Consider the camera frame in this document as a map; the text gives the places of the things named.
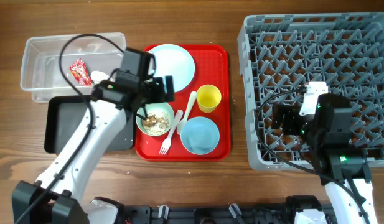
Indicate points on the grey dishwasher rack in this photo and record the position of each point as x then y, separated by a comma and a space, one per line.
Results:
280, 52

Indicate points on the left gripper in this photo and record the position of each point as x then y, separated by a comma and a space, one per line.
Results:
157, 93

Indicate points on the green bowl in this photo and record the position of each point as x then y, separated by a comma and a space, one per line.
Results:
164, 106

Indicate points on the food scraps with rice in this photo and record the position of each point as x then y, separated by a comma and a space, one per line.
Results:
158, 122

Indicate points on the small light blue bowl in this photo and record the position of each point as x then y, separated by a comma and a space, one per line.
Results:
200, 136

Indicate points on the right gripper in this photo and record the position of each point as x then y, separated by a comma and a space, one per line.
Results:
292, 112

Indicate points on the black plastic tray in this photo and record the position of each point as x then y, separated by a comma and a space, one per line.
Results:
64, 116

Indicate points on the red serving tray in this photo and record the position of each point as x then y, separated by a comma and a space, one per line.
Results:
211, 62

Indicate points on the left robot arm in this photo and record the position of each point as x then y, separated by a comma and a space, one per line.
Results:
56, 195

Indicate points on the white plastic fork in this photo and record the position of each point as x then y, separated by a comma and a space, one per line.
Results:
167, 142

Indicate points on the red snack wrapper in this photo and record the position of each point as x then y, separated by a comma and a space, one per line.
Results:
80, 73

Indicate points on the white napkin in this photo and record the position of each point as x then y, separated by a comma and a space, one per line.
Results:
98, 76

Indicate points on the yellow plastic cup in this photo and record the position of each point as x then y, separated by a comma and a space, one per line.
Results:
208, 98

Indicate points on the white plastic spoon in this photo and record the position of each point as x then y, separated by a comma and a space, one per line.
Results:
191, 101

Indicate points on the large light blue plate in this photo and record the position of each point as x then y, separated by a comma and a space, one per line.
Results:
174, 60

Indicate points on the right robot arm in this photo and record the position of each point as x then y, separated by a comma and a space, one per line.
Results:
342, 167

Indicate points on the clear plastic bin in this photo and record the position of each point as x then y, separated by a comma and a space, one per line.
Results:
40, 73

